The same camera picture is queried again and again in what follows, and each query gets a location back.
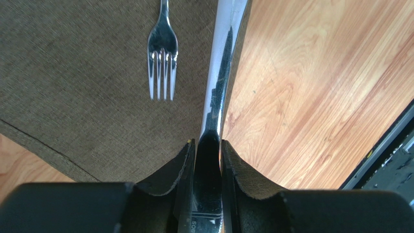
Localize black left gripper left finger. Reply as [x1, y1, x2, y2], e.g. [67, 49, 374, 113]
[0, 140, 195, 233]

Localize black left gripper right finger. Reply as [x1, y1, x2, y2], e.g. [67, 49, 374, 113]
[221, 141, 414, 233]

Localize olive brown cloth napkin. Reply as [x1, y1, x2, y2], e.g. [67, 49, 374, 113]
[0, 0, 253, 183]

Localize silver fork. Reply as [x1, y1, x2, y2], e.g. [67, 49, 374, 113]
[147, 0, 178, 101]

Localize silver table knife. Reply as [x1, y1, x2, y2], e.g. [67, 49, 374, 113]
[177, 0, 248, 233]

